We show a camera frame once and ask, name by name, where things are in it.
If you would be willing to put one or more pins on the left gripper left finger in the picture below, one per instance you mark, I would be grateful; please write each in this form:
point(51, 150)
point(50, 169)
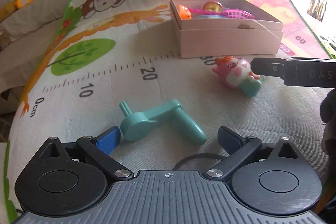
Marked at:
point(97, 150)

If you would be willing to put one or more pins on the orange plastic shell toy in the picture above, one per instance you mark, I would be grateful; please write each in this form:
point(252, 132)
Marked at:
point(184, 12)

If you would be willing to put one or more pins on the pink cardboard box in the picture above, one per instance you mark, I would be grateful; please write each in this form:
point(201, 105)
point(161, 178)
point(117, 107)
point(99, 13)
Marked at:
point(197, 37)

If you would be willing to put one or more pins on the pink plastic strainer basket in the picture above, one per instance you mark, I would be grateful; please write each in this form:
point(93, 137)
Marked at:
point(229, 13)

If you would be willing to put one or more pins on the long yellow plush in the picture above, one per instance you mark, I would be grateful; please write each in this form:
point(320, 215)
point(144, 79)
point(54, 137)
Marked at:
point(7, 10)

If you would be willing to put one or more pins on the blue white tissue pack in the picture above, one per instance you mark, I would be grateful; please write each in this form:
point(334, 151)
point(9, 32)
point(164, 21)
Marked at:
point(211, 16)

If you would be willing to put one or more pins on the beige covered sofa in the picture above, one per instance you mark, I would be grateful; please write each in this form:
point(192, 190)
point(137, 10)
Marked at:
point(25, 37)

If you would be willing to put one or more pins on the pink cat figure toy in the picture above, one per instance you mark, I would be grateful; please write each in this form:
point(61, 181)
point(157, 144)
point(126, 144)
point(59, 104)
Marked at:
point(236, 73)

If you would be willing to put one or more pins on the red yellow round toy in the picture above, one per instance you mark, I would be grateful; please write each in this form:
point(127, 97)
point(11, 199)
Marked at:
point(213, 6)

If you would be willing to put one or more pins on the colourful cartoon play mat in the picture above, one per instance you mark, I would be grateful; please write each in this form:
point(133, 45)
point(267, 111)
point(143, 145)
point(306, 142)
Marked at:
point(103, 52)

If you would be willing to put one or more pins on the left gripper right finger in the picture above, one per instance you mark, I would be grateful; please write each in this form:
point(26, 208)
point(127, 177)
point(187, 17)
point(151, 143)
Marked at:
point(242, 151)

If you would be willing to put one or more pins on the teal plastic crank handle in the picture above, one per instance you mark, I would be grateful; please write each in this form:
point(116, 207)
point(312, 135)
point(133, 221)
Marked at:
point(136, 126)

